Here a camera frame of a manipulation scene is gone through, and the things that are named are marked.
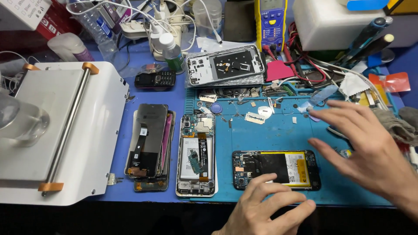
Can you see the person's left hand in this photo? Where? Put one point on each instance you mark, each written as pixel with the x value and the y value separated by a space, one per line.
pixel 258 212

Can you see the person's right hand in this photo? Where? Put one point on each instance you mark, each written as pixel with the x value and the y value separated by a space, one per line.
pixel 372 156

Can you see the grey rag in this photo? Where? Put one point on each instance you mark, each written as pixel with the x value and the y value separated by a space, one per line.
pixel 395 125

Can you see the opened phone with yellow battery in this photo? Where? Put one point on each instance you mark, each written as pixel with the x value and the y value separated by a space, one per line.
pixel 294 166

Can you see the purple plastic pick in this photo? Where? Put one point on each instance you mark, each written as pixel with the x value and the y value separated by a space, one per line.
pixel 314 118

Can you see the white wipe cloth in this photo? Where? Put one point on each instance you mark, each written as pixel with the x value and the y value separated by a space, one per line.
pixel 354 84

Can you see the blue silicone repair mat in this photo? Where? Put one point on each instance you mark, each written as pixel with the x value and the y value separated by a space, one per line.
pixel 271 137

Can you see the orange red plastic wrapper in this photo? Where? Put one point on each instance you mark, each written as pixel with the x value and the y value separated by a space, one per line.
pixel 392 81

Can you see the clear bluish plastic film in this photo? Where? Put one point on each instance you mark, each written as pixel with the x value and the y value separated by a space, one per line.
pixel 321 96

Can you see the small white plastic piece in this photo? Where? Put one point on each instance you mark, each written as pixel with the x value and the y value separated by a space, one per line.
pixel 294 120

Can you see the opened phone with white battery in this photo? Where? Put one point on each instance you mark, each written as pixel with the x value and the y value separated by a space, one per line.
pixel 189 156

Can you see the steel razor blade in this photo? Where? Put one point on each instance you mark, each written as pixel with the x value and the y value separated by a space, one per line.
pixel 208 98
pixel 254 118

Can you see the white round disc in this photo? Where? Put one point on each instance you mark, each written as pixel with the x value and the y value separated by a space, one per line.
pixel 265 112

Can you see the dark phone display copper flex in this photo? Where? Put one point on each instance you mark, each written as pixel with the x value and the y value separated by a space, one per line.
pixel 152 184

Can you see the black tool with cream tip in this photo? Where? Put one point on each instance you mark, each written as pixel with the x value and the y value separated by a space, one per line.
pixel 375 45

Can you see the blue round cap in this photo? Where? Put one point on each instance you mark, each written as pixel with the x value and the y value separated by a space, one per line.
pixel 216 107

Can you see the red multimeter lead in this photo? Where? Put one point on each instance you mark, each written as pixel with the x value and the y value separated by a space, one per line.
pixel 295 70

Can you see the pink edged phone display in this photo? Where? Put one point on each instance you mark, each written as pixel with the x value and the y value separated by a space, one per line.
pixel 166 140

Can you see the heap of small phone parts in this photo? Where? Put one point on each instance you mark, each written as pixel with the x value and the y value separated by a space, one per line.
pixel 241 92

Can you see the pink plastic card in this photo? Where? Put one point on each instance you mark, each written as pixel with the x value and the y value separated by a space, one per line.
pixel 279 71

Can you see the black phone display with flex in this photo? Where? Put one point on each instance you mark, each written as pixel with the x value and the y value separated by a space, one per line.
pixel 153 130

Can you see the white plastic container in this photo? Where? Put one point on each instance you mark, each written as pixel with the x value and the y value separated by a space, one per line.
pixel 333 26

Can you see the blue plastic lid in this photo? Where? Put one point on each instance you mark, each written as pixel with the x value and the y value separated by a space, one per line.
pixel 367 4

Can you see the yellow box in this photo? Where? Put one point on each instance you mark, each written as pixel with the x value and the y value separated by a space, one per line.
pixel 403 6

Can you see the yellow and blue multimeter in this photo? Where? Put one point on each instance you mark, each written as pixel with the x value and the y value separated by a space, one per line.
pixel 271 22

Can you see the black keypad phone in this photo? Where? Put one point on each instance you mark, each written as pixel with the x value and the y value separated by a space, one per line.
pixel 155 79

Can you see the small bottle with green label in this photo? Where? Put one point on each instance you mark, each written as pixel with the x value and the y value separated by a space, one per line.
pixel 173 55

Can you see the white screen separator machine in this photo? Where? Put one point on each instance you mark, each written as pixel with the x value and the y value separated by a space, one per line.
pixel 98 130

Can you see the clear plastic bag with part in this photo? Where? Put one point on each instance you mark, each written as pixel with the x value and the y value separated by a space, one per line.
pixel 147 69

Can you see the dark grey flat pad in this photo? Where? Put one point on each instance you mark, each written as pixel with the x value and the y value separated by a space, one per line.
pixel 240 21

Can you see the clear plastic cup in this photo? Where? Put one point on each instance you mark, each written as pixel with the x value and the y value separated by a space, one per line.
pixel 207 18

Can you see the white power strip with plugs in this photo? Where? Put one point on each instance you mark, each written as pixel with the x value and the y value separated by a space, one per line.
pixel 176 22

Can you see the purple packet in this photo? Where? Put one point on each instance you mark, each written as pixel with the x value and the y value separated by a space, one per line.
pixel 117 14

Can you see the clear plastic water bottle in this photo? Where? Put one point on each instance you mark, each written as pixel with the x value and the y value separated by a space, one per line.
pixel 94 26

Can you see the white and purple bottle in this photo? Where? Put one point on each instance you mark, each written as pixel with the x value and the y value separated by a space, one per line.
pixel 70 47

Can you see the clear glass jar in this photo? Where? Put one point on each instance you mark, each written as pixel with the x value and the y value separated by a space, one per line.
pixel 23 120

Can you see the red cardboard box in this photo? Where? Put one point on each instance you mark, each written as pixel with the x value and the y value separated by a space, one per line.
pixel 57 22

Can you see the white cardboard box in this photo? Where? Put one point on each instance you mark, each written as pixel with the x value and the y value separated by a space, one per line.
pixel 23 13

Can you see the small metal bracket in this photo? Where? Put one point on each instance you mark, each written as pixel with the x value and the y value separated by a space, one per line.
pixel 112 179

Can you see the silver phone middle frame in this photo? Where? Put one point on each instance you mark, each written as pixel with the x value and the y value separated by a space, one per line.
pixel 225 65

